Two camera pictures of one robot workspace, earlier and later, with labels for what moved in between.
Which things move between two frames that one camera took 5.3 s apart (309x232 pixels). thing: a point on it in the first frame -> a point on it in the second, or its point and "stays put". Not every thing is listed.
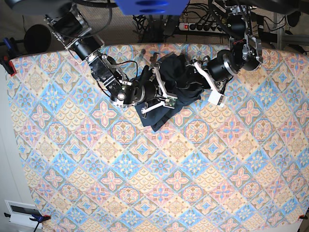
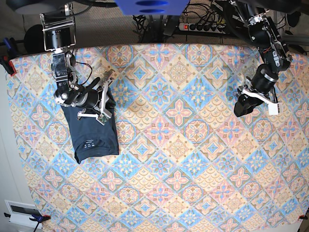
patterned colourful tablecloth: x=89 y=166 stays put
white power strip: x=212 y=27 stays put
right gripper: x=218 y=70 -> x=261 y=89
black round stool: x=37 y=39 stays put
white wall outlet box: x=21 y=212 stays put
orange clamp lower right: x=302 y=217 stays put
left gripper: x=151 y=90 -> x=96 y=102
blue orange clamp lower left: x=37 y=217 stays put
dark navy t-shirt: x=181 y=83 -> x=91 y=139
